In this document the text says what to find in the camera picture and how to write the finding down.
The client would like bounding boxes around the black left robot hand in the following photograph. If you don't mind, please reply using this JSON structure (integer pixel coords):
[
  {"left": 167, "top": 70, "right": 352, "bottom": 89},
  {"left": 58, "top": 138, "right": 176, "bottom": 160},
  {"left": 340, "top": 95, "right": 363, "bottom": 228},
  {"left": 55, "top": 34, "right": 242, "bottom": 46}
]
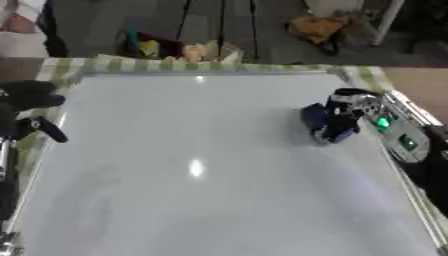
[{"left": 0, "top": 79, "right": 70, "bottom": 144}]

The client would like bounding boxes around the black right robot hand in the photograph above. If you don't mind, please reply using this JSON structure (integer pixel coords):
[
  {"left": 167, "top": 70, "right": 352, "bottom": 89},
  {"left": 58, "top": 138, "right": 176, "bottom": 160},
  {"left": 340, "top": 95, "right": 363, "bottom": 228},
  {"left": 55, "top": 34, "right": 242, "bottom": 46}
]
[{"left": 322, "top": 87, "right": 382, "bottom": 141}]

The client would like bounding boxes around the blue whiteboard eraser brush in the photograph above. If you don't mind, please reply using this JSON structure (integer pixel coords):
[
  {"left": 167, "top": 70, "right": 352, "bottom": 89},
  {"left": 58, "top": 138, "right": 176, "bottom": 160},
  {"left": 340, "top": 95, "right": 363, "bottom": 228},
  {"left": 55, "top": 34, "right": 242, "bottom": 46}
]
[{"left": 299, "top": 102, "right": 361, "bottom": 145}]

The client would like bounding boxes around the white whiteboard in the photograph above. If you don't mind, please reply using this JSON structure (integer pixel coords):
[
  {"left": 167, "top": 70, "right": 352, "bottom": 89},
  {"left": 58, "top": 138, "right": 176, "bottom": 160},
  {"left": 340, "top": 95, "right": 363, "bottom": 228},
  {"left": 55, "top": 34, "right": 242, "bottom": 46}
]
[{"left": 3, "top": 70, "right": 443, "bottom": 256}]

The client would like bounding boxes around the person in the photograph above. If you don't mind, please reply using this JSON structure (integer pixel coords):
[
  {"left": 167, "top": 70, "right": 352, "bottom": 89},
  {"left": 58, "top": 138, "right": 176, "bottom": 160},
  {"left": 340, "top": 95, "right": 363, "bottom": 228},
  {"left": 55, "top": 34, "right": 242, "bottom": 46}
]
[{"left": 0, "top": 0, "right": 70, "bottom": 59}]

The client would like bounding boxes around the orange and black bag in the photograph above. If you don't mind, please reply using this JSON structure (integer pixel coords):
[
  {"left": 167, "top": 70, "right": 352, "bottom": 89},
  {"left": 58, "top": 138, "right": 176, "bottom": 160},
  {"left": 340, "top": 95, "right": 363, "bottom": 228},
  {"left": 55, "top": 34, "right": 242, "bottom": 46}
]
[{"left": 285, "top": 13, "right": 354, "bottom": 56}]

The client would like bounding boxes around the white chair leg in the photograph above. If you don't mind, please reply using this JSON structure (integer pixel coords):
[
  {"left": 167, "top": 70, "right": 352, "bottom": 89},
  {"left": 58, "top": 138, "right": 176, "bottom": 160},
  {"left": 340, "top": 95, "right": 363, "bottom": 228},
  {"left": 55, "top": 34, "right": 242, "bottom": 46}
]
[{"left": 367, "top": 0, "right": 406, "bottom": 47}]

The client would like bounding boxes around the black tripod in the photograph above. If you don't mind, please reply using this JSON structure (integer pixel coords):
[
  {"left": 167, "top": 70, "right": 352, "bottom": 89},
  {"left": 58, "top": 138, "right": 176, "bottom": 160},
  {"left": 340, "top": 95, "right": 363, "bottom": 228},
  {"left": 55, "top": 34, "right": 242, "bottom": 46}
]
[{"left": 173, "top": 0, "right": 261, "bottom": 62}]

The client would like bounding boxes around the box of colourful items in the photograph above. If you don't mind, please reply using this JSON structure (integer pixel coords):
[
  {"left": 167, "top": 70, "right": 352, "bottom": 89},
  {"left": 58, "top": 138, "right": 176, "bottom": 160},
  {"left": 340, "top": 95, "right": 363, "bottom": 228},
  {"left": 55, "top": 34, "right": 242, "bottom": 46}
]
[{"left": 113, "top": 27, "right": 245, "bottom": 64}]

